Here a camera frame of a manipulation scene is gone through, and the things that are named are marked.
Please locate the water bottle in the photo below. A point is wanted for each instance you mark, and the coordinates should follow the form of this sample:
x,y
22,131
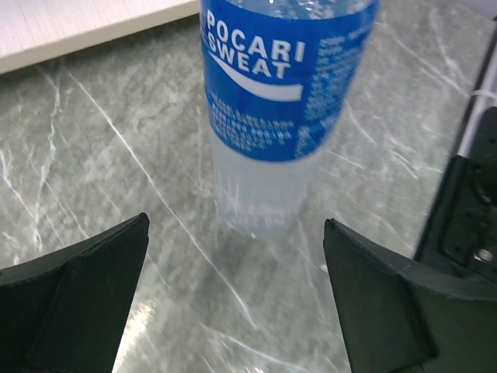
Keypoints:
x,y
276,75

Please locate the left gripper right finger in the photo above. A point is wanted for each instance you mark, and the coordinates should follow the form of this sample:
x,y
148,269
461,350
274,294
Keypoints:
x,y
399,315

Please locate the wooden two-tier shelf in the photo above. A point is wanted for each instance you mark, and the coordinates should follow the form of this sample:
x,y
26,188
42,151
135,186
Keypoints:
x,y
35,31

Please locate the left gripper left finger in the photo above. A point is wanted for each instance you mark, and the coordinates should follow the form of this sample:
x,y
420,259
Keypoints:
x,y
66,311

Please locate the black base beam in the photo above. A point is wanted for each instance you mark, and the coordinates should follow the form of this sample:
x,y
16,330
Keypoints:
x,y
459,237

